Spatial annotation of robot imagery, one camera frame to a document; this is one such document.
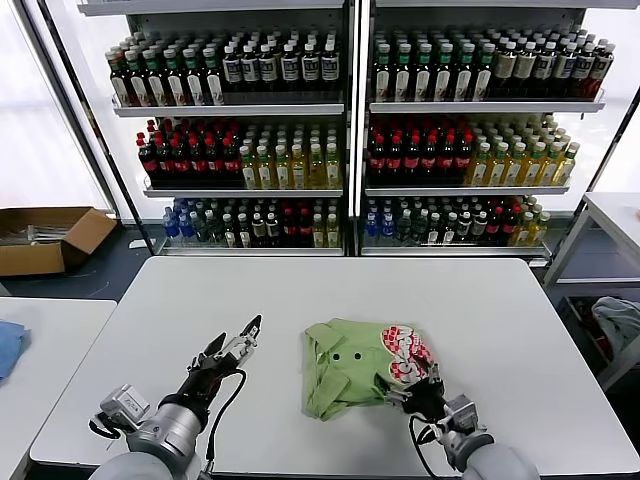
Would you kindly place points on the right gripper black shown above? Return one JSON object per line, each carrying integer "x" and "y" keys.
{"x": 425, "y": 400}

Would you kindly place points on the green cap brown tea bottle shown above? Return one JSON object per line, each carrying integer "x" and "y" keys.
{"x": 121, "y": 90}
{"x": 196, "y": 89}
{"x": 177, "y": 89}
{"x": 382, "y": 80}
{"x": 422, "y": 80}
{"x": 159, "y": 90}
{"x": 215, "y": 88}
{"x": 401, "y": 80}
{"x": 463, "y": 80}
{"x": 481, "y": 80}
{"x": 140, "y": 90}
{"x": 442, "y": 80}

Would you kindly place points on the clear plastic packs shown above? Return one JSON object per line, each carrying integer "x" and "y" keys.
{"x": 35, "y": 235}

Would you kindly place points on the beige label dark bottle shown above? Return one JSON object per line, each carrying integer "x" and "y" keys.
{"x": 523, "y": 67}
{"x": 505, "y": 67}

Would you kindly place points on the small red label cola bottle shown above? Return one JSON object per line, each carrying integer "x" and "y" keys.
{"x": 495, "y": 225}
{"x": 290, "y": 229}
{"x": 305, "y": 229}
{"x": 510, "y": 225}

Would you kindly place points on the grey metal shelf rack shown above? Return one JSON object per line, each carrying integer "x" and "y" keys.
{"x": 235, "y": 110}
{"x": 480, "y": 106}

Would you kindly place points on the red cap cola bottle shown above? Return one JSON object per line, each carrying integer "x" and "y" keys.
{"x": 428, "y": 162}
{"x": 165, "y": 165}
{"x": 411, "y": 162}
{"x": 393, "y": 162}
{"x": 376, "y": 162}
{"x": 181, "y": 165}
{"x": 445, "y": 162}
{"x": 462, "y": 162}
{"x": 198, "y": 164}
{"x": 147, "y": 165}
{"x": 215, "y": 164}
{"x": 231, "y": 164}

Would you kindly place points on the brown cardboard box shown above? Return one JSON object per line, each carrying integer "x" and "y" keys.
{"x": 30, "y": 260}

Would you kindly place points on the clear green drink bottle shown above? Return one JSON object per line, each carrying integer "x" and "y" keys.
{"x": 201, "y": 229}
{"x": 404, "y": 227}
{"x": 216, "y": 229}
{"x": 419, "y": 227}

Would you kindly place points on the white cap dark drink bottle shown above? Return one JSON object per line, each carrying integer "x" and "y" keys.
{"x": 289, "y": 69}
{"x": 231, "y": 70}
{"x": 543, "y": 67}
{"x": 250, "y": 70}
{"x": 329, "y": 68}
{"x": 563, "y": 67}
{"x": 268, "y": 70}
{"x": 309, "y": 69}

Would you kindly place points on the black window frame post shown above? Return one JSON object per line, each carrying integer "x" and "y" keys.
{"x": 87, "y": 100}
{"x": 612, "y": 155}

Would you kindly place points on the white cap black drink bottle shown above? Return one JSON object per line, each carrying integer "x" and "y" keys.
{"x": 229, "y": 232}
{"x": 434, "y": 227}
{"x": 244, "y": 232}
{"x": 450, "y": 227}

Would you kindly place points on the blue water bottle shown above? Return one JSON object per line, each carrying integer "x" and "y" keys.
{"x": 171, "y": 229}
{"x": 186, "y": 229}
{"x": 387, "y": 227}
{"x": 371, "y": 227}

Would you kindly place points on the blue folded cloth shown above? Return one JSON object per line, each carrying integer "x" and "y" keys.
{"x": 10, "y": 345}

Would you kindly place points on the grey window frame post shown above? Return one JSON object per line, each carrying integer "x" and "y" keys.
{"x": 64, "y": 100}

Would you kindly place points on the dark bin with red items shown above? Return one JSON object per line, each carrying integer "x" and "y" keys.
{"x": 585, "y": 325}

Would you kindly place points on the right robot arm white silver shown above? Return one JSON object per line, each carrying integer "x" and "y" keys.
{"x": 500, "y": 460}

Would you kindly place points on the green cap yellow drink bottle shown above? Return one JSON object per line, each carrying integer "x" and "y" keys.
{"x": 299, "y": 172}
{"x": 479, "y": 172}
{"x": 514, "y": 172}
{"x": 531, "y": 172}
{"x": 316, "y": 172}
{"x": 565, "y": 171}
{"x": 283, "y": 172}
{"x": 265, "y": 172}
{"x": 549, "y": 172}
{"x": 248, "y": 172}
{"x": 332, "y": 172}
{"x": 496, "y": 172}

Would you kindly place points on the blue label dark bottle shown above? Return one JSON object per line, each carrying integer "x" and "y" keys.
{"x": 582, "y": 67}

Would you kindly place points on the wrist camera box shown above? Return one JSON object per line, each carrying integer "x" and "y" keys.
{"x": 125, "y": 400}
{"x": 465, "y": 412}

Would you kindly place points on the white metal frame side table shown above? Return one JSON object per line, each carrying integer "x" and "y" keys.
{"x": 617, "y": 207}

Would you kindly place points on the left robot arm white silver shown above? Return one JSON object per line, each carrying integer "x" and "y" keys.
{"x": 170, "y": 430}

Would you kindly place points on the green printed T-shirt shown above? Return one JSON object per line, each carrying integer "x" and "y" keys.
{"x": 350, "y": 370}

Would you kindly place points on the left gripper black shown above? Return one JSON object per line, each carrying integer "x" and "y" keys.
{"x": 205, "y": 385}

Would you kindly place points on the black cap labelled dark bottle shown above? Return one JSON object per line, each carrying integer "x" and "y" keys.
{"x": 272, "y": 229}
{"x": 480, "y": 225}
{"x": 258, "y": 229}
{"x": 465, "y": 225}

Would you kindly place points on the white paper scrap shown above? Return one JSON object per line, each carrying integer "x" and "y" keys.
{"x": 136, "y": 244}

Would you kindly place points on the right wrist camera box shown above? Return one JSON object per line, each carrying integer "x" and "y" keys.
{"x": 465, "y": 412}

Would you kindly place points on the small yellow drink bottle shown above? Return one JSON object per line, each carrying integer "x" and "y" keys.
{"x": 318, "y": 232}
{"x": 525, "y": 229}
{"x": 332, "y": 232}
{"x": 540, "y": 227}

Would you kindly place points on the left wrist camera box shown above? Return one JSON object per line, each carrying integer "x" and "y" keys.
{"x": 125, "y": 400}

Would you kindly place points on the grey blue cloth pile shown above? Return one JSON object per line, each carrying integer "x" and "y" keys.
{"x": 617, "y": 320}

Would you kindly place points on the red brown tea bottle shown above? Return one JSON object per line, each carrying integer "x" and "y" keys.
{"x": 601, "y": 67}

